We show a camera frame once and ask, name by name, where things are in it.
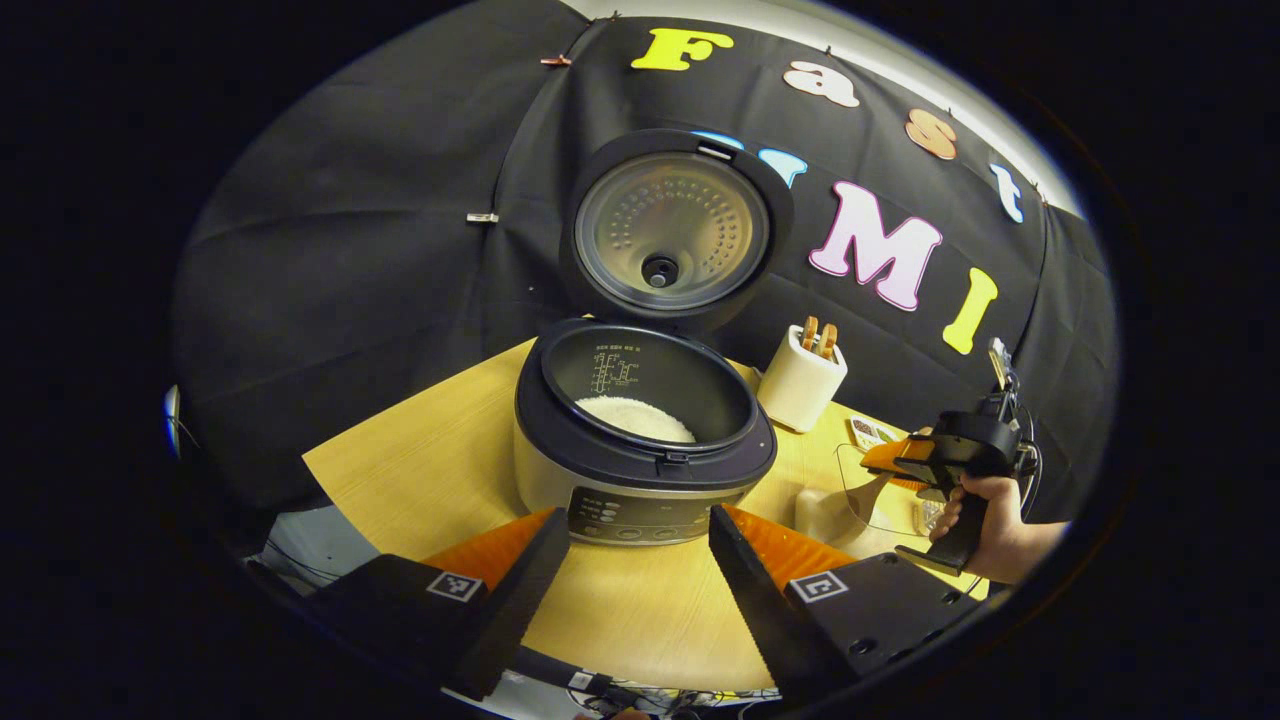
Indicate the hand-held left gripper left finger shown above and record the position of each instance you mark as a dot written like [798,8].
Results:
[510,610]

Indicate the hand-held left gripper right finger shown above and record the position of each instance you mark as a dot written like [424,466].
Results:
[760,610]

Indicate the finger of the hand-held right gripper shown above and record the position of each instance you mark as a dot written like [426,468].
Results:
[908,480]
[890,455]

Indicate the clear box of rice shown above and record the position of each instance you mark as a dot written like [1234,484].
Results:
[825,515]

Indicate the dark grey rice cooker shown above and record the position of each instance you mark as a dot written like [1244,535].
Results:
[640,470]

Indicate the white rice layer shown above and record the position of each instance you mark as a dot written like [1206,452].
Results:
[635,418]

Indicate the white divided bean dish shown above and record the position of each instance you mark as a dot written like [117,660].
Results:
[868,432]

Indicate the white toaster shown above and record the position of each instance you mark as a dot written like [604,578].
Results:
[800,390]

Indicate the toasted bread slice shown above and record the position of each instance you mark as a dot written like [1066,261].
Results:
[809,333]
[828,340]

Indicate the black backdrop cloth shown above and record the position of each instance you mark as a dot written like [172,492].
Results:
[350,250]

